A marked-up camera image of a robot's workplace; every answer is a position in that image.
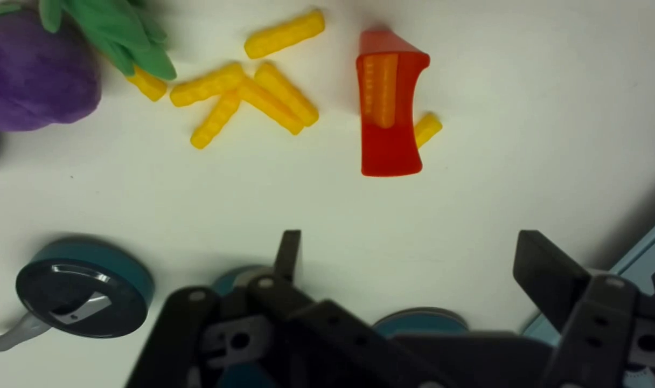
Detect purple plush eggplant green leaves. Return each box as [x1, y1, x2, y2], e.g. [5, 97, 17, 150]
[0, 0, 178, 133]

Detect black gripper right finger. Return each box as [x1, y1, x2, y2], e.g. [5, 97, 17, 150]
[513, 229, 655, 388]

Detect red fry box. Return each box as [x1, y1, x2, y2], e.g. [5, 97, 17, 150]
[354, 25, 432, 178]

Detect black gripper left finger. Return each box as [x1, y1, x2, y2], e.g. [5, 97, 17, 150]
[124, 229, 431, 388]

